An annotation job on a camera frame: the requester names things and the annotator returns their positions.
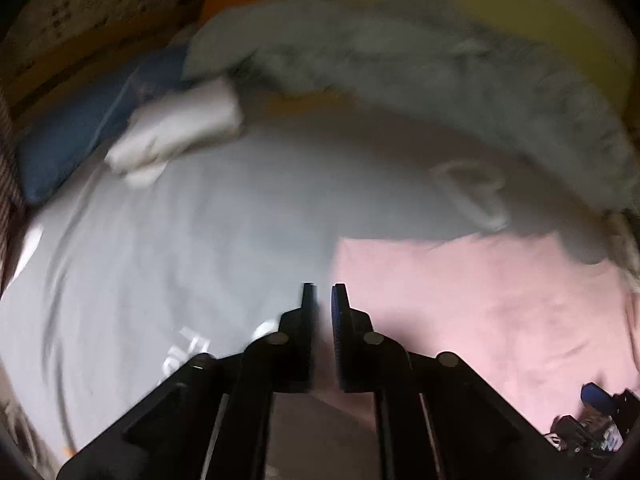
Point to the maroon striped cloth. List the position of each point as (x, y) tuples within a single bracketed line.
[(7, 185)]

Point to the pink t-shirt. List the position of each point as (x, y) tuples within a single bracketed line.
[(475, 310)]

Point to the woven laundry basket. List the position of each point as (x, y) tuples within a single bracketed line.
[(100, 0)]

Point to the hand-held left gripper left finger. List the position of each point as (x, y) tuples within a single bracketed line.
[(307, 330)]

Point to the grey-green blanket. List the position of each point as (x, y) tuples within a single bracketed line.
[(400, 60)]

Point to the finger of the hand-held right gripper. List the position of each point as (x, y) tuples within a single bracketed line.
[(597, 397)]

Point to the grey printed bed sheet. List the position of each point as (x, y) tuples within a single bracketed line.
[(200, 235)]

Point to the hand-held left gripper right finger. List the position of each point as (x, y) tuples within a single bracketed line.
[(337, 330)]

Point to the white folded cloth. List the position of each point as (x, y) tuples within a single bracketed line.
[(185, 120)]

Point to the blue pillow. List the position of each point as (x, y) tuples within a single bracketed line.
[(75, 130)]

